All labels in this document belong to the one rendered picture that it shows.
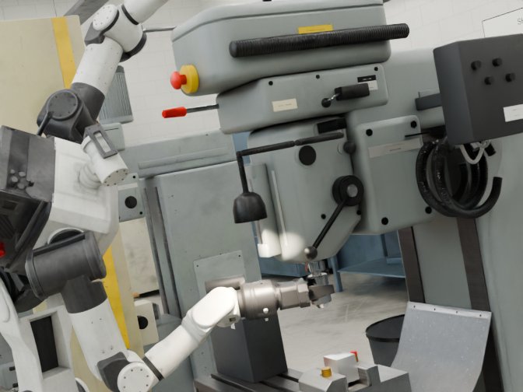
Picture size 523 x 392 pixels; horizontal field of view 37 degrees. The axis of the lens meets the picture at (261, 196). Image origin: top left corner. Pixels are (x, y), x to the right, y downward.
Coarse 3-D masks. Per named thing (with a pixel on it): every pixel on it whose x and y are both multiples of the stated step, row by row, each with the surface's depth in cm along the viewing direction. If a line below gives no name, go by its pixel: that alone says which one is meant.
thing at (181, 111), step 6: (174, 108) 177; (180, 108) 178; (186, 108) 179; (192, 108) 180; (198, 108) 180; (204, 108) 181; (210, 108) 182; (216, 108) 183; (162, 114) 177; (168, 114) 176; (174, 114) 177; (180, 114) 178
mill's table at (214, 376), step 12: (216, 372) 238; (288, 372) 224; (300, 372) 222; (204, 384) 228; (216, 384) 225; (228, 384) 229; (240, 384) 220; (252, 384) 218; (264, 384) 216; (276, 384) 214; (288, 384) 212
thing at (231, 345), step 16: (240, 320) 218; (256, 320) 220; (272, 320) 223; (224, 336) 229; (240, 336) 220; (256, 336) 220; (272, 336) 223; (224, 352) 231; (240, 352) 222; (256, 352) 220; (272, 352) 223; (224, 368) 233; (240, 368) 224; (256, 368) 219; (272, 368) 222
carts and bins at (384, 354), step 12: (372, 324) 392; (384, 324) 397; (396, 324) 399; (372, 336) 389; (384, 336) 396; (396, 336) 399; (372, 348) 373; (384, 348) 363; (396, 348) 358; (384, 360) 365
